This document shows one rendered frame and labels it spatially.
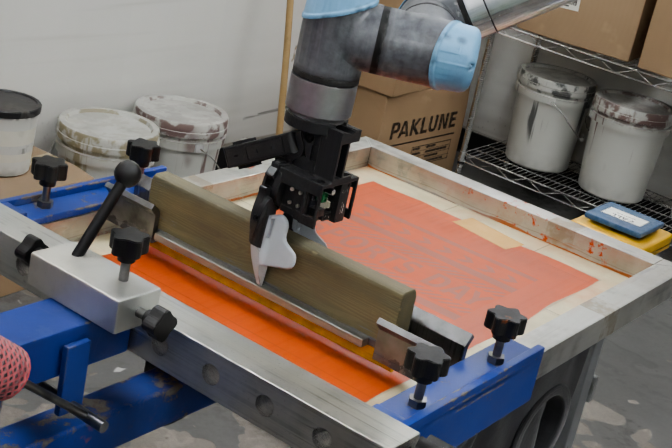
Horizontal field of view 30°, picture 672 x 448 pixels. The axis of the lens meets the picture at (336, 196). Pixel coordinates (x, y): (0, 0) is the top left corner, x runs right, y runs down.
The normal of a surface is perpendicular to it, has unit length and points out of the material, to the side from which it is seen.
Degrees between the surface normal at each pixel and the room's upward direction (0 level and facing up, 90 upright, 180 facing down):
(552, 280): 0
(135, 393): 0
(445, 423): 90
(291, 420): 90
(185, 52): 90
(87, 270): 0
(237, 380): 90
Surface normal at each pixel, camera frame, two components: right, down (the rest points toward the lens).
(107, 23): 0.79, 0.35
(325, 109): 0.16, 0.37
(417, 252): 0.19, -0.92
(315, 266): -0.59, 0.17
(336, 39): -0.08, 0.32
